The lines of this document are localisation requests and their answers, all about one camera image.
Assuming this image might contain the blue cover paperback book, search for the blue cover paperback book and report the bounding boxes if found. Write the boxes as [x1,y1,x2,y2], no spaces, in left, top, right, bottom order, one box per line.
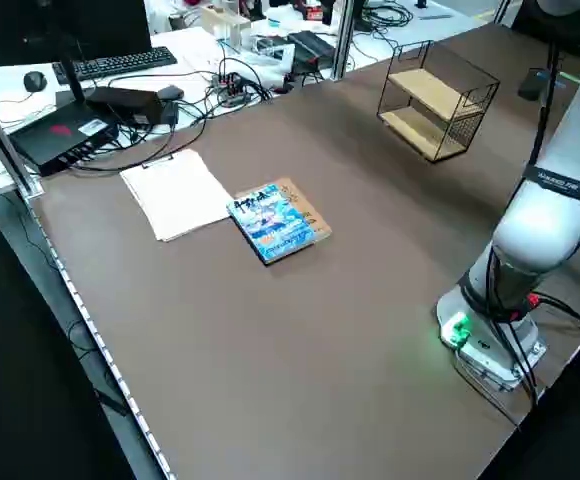
[226,183,318,267]

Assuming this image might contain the black mesh pen holder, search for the black mesh pen holder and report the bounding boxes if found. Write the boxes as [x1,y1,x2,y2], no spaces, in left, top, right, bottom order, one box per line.
[516,66,554,102]

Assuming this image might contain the clipboard with white paper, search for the clipboard with white paper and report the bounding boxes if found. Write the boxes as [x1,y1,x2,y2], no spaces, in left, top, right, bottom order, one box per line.
[119,148,237,244]

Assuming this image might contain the usb hub with plugs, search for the usb hub with plugs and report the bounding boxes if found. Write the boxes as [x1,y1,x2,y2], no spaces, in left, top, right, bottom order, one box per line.
[212,71,247,107]

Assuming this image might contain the clear acrylic box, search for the clear acrylic box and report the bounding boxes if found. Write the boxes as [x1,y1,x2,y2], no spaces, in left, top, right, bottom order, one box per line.
[251,34,299,66]

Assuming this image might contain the black rectangular brick box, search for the black rectangular brick box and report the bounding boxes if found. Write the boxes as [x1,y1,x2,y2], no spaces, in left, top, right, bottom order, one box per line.
[85,85,166,127]

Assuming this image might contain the light wooden box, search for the light wooden box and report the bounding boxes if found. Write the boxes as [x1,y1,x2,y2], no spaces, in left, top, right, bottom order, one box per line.
[200,5,252,46]

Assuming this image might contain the black computer keyboard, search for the black computer keyboard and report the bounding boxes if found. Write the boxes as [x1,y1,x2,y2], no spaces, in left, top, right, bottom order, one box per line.
[51,45,179,85]

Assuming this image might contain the flat black box red logo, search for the flat black box red logo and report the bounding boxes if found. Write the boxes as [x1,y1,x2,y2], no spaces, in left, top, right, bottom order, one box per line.
[8,101,121,178]

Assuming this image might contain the black computer mouse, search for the black computer mouse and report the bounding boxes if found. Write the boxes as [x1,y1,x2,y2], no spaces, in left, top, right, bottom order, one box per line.
[22,70,48,94]

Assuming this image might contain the black computer monitor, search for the black computer monitor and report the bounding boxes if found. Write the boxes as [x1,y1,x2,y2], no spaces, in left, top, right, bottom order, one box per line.
[0,0,153,107]

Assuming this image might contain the long black desk cable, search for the long black desk cable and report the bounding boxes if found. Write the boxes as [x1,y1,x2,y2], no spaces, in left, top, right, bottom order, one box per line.
[69,69,209,174]

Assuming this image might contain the black wire shelf wooden boards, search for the black wire shelf wooden boards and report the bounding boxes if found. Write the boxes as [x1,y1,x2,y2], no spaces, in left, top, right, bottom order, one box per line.
[375,40,502,164]

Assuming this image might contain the aluminium frame post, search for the aluminium frame post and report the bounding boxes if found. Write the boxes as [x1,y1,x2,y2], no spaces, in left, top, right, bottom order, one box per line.
[333,0,357,82]
[0,78,46,201]

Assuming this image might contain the black cable bundle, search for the black cable bundle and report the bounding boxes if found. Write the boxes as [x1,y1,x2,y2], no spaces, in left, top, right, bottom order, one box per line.
[358,0,415,35]

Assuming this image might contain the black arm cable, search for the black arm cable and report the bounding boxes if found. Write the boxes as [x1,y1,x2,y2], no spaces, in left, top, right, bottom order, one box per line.
[528,40,562,169]

